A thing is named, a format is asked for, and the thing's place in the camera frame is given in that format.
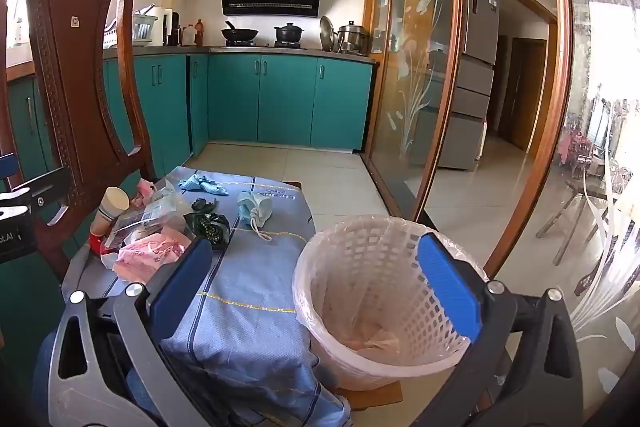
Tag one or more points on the teal lower kitchen cabinets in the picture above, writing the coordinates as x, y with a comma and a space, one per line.
285, 97

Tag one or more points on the light blue crumpled glove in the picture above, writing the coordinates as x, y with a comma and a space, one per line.
202, 183

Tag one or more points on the brown wooden board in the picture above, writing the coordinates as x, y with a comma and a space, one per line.
372, 399

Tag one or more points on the white plastic waste basket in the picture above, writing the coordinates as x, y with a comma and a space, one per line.
345, 267

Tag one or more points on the red snack wrapper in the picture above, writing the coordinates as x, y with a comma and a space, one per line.
95, 243

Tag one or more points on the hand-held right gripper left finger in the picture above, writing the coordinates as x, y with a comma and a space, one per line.
181, 279

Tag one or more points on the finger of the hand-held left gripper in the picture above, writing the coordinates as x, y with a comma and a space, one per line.
7, 167
40, 184

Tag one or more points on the white plastic jug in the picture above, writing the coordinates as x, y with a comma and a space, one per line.
188, 37

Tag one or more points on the silver refrigerator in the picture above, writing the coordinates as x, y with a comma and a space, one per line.
475, 57

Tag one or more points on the stainless steel stock pot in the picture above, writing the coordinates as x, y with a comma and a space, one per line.
352, 38

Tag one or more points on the brown bottle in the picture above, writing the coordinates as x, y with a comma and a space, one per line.
199, 34

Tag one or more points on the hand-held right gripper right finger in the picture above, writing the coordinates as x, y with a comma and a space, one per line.
445, 289

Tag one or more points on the round metal pot lid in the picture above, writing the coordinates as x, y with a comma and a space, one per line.
327, 32

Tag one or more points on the thin plastic bag red print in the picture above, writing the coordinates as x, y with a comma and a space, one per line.
145, 257

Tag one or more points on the white dish rack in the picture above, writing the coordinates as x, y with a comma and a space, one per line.
142, 27

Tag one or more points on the dark green crumpled cloth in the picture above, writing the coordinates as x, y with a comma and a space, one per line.
203, 205

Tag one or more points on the light blue face mask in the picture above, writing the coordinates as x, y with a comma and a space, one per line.
252, 207

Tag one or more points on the grey kitchen countertop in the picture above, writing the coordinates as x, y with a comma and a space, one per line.
280, 51

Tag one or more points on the blue woven cloth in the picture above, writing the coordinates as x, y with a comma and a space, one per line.
260, 267

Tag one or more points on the black wok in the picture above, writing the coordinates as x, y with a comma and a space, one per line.
240, 33

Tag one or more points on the clear plastic bag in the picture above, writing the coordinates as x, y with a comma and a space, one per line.
150, 217

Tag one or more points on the etched glass sliding door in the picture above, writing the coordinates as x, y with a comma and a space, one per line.
415, 57

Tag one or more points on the white paper cup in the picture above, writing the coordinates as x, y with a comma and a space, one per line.
112, 207

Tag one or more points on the gas stove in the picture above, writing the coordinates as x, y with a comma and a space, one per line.
265, 43

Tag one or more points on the brown wooden door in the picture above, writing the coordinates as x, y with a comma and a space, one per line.
525, 97

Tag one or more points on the carved brown wooden chair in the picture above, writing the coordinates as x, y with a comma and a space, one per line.
75, 82

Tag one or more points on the dark dotted wrapper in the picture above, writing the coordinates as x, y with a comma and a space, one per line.
212, 229

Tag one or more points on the white kettle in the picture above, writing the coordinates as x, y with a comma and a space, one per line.
161, 27

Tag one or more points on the small pink crumpled wrapper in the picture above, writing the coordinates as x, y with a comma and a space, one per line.
144, 191

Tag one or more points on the black lidded cooking pot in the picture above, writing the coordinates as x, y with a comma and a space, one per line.
287, 34

